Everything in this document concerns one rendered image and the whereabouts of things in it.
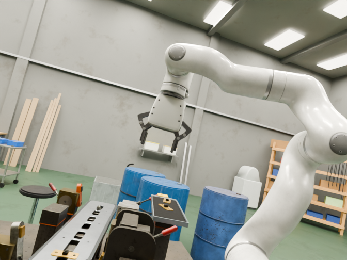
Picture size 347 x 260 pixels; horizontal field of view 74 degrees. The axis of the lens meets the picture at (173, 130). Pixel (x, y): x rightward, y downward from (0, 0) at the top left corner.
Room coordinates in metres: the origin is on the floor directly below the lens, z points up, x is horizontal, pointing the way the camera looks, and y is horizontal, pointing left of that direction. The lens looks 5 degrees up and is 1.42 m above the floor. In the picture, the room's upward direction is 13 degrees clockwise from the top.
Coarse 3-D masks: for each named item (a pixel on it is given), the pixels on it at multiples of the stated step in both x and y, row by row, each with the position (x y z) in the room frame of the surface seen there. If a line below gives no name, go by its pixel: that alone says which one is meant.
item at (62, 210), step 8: (48, 208) 1.10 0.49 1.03; (56, 208) 1.13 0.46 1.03; (64, 208) 1.15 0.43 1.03; (48, 216) 1.08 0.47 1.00; (56, 216) 1.09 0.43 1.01; (64, 216) 1.17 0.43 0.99; (40, 224) 1.08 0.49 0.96; (48, 224) 1.08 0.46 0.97; (56, 224) 1.09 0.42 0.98; (40, 232) 1.08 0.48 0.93; (48, 232) 1.09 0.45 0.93; (40, 240) 1.09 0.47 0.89
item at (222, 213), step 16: (208, 192) 3.26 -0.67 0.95; (224, 192) 3.30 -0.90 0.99; (208, 208) 3.21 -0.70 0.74; (224, 208) 3.10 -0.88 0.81; (240, 208) 3.13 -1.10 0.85; (208, 224) 3.18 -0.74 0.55; (224, 224) 3.10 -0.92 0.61; (240, 224) 3.17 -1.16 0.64; (208, 240) 3.15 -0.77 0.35; (224, 240) 3.10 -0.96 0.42; (192, 256) 3.32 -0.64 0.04; (208, 256) 3.13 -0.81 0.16; (224, 256) 3.10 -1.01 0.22
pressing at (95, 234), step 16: (96, 208) 1.35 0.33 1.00; (112, 208) 1.42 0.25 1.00; (64, 224) 1.05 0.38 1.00; (80, 224) 1.08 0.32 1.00; (96, 224) 1.12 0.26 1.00; (48, 240) 0.89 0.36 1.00; (64, 240) 0.90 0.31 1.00; (80, 240) 0.93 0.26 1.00; (96, 240) 0.96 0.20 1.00; (32, 256) 0.77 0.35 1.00; (48, 256) 0.78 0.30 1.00; (80, 256) 0.82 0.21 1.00
